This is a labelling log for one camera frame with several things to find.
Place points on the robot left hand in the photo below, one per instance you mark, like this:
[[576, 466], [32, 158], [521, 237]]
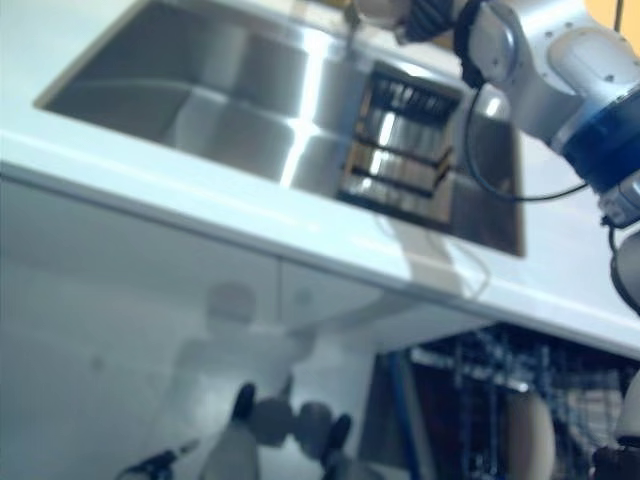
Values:
[[155, 462]]

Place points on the narrow white cabinet door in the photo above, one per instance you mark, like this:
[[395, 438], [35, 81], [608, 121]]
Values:
[[330, 295]]

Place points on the black dishwasher with door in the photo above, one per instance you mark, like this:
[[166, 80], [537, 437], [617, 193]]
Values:
[[390, 425]]

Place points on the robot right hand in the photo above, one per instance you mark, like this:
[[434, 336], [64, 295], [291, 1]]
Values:
[[430, 20]]

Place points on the black dish drying rack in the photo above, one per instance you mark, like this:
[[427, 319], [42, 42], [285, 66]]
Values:
[[395, 150]]

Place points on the wide white cabinet door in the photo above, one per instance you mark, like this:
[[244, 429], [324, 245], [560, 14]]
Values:
[[125, 325]]

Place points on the stainless steel sink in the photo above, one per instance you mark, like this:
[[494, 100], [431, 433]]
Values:
[[200, 100]]

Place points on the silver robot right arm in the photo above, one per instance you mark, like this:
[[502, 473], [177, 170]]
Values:
[[565, 65]]

